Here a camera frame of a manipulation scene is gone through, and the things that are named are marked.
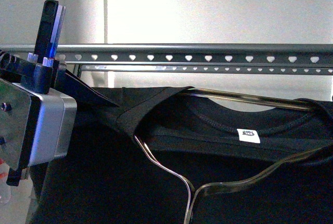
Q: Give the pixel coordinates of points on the grey metal drying rack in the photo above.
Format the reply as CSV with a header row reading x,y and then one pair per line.
x,y
271,59

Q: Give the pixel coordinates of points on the shiny metal clothes hanger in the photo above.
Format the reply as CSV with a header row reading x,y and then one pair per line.
x,y
272,166

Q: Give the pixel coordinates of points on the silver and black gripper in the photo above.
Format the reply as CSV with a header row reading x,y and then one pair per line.
x,y
38,100

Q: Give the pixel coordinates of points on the white bottle with red label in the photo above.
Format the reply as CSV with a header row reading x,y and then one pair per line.
x,y
5,190

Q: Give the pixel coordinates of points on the black t-shirt with logo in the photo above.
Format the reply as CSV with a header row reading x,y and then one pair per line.
x,y
125,164

